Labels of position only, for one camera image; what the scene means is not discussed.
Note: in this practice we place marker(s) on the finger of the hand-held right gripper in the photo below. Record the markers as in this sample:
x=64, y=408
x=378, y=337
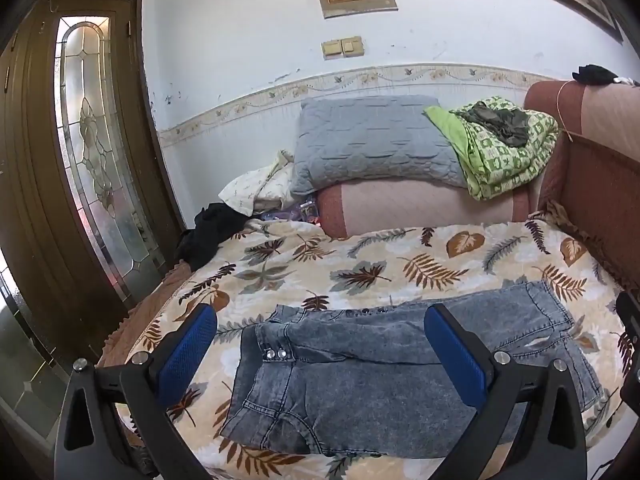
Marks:
x=631, y=315

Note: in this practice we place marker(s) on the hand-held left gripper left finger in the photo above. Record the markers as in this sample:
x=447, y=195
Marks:
x=187, y=355

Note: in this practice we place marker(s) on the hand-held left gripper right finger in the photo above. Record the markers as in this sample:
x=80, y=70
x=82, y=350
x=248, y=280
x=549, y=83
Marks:
x=455, y=355

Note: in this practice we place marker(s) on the grey-blue denim pants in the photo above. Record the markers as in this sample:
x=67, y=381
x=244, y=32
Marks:
x=360, y=375

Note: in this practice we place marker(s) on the leaf printed blanket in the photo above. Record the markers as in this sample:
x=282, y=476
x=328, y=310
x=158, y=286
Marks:
x=380, y=255

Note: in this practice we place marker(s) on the pink and red sofa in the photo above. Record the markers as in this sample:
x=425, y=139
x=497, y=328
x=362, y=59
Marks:
x=400, y=205

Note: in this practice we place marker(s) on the white floral cloth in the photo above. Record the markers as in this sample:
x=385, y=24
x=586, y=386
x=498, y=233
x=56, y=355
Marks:
x=250, y=185

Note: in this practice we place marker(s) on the purple plastic wrapper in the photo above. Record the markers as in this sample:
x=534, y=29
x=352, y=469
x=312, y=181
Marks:
x=300, y=210

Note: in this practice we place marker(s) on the green patterned blanket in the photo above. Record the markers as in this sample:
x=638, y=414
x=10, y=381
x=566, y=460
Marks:
x=500, y=165

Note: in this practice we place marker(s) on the grey quilted pillow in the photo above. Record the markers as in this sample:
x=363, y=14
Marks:
x=370, y=145

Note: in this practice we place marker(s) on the wooden door with stained glass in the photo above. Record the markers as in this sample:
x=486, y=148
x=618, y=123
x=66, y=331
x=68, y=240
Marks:
x=35, y=185

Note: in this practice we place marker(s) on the dark olive cloth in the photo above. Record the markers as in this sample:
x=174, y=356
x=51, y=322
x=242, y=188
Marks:
x=500, y=120

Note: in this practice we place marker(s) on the small black cloth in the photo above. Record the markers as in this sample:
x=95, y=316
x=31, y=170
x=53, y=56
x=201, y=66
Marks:
x=595, y=74

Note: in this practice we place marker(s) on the beige wall switch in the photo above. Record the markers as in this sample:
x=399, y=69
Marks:
x=331, y=49
x=352, y=45

